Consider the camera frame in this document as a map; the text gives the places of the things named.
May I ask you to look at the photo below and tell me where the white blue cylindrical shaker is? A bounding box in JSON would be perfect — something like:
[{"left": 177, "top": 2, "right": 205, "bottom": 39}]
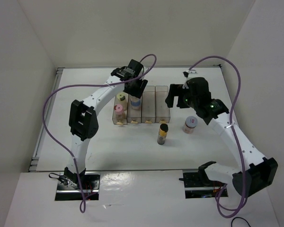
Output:
[{"left": 129, "top": 95, "right": 142, "bottom": 110}]

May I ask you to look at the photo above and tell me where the yellow cap spice bottle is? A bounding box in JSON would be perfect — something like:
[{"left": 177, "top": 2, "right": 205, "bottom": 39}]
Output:
[{"left": 116, "top": 92, "right": 128, "bottom": 111}]

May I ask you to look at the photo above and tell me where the red label spice jar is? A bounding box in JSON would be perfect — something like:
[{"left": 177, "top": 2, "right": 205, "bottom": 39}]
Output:
[{"left": 182, "top": 116, "right": 198, "bottom": 134}]

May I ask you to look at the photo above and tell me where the pink cap spice bottle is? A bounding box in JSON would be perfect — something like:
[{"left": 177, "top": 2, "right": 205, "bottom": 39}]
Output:
[{"left": 114, "top": 104, "right": 126, "bottom": 121}]

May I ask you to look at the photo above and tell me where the black gold pepper grinder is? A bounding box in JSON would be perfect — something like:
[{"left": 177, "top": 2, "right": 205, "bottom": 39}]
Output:
[{"left": 157, "top": 123, "right": 169, "bottom": 145}]

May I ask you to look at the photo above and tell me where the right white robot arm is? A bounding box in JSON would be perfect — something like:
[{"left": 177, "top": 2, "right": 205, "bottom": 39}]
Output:
[{"left": 165, "top": 77, "right": 278, "bottom": 198}]

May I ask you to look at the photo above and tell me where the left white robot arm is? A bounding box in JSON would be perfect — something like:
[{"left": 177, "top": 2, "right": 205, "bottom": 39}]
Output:
[{"left": 64, "top": 59, "right": 148, "bottom": 189}]

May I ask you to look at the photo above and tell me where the clear organizer bin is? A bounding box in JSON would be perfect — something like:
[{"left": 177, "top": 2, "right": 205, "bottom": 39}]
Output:
[
  {"left": 127, "top": 97, "right": 142, "bottom": 124},
  {"left": 142, "top": 86, "right": 156, "bottom": 123},
  {"left": 155, "top": 86, "right": 170, "bottom": 123},
  {"left": 112, "top": 92, "right": 128, "bottom": 126}
]

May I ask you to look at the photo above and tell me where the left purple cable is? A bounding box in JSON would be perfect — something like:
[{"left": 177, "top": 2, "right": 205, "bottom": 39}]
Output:
[{"left": 42, "top": 54, "right": 157, "bottom": 213}]

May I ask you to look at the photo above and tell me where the purple cable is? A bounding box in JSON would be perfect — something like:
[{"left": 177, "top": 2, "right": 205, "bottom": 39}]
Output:
[
  {"left": 188, "top": 55, "right": 249, "bottom": 218},
  {"left": 42, "top": 54, "right": 157, "bottom": 213}
]

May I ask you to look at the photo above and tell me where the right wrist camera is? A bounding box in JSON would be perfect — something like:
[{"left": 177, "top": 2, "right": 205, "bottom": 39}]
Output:
[{"left": 183, "top": 70, "right": 197, "bottom": 78}]

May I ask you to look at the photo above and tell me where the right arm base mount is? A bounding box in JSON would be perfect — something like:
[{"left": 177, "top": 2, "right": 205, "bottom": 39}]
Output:
[{"left": 179, "top": 170, "right": 224, "bottom": 199}]

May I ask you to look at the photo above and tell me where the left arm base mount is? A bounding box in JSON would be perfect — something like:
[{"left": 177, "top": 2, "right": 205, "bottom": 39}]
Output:
[{"left": 53, "top": 172, "right": 100, "bottom": 201}]

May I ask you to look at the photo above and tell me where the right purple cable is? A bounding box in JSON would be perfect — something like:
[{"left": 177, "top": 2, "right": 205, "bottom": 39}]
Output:
[{"left": 188, "top": 55, "right": 249, "bottom": 218}]

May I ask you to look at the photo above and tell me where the thin black cable loop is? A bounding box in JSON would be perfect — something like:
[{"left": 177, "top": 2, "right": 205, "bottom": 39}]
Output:
[{"left": 231, "top": 217, "right": 251, "bottom": 227}]

